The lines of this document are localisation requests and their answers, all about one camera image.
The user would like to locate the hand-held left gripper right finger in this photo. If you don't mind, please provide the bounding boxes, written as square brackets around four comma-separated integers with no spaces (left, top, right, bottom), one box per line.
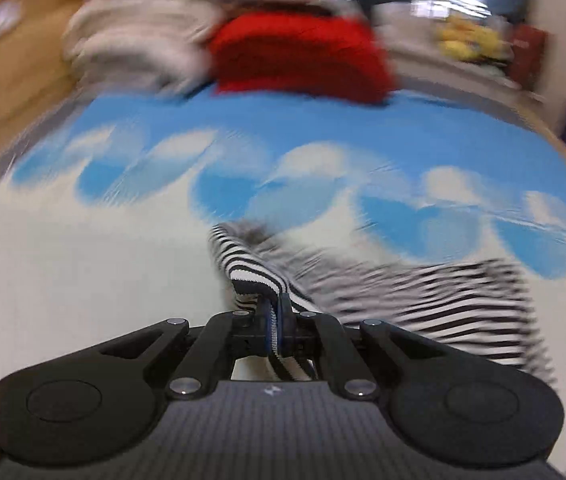
[278,292,458,401]

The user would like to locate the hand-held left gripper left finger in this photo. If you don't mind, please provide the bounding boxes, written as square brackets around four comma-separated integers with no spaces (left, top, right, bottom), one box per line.
[98,297,276,401]

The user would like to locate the black and white striped hoodie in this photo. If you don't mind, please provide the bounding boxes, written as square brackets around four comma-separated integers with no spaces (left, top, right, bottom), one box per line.
[207,221,561,388]

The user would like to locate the blue and white printed bedspread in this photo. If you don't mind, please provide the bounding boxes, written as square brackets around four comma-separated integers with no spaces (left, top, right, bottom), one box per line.
[0,82,566,480]

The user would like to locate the red knit cloth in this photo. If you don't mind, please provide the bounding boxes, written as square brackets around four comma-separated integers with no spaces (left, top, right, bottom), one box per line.
[209,14,400,107]

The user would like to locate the folded white blanket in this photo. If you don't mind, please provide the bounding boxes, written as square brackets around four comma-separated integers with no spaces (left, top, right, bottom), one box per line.
[62,0,226,98]

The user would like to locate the yellow plush toys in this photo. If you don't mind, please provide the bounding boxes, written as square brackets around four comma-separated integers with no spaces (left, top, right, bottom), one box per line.
[434,14,511,65]

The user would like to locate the wooden headboard panel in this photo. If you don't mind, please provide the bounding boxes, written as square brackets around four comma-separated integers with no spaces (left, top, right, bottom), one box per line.
[0,0,96,183]

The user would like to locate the dark red cushion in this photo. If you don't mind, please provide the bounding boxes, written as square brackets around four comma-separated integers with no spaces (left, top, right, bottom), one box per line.
[509,24,550,92]

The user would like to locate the wooden bed frame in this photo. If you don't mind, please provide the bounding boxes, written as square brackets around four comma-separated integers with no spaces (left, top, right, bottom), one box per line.
[395,70,566,181]

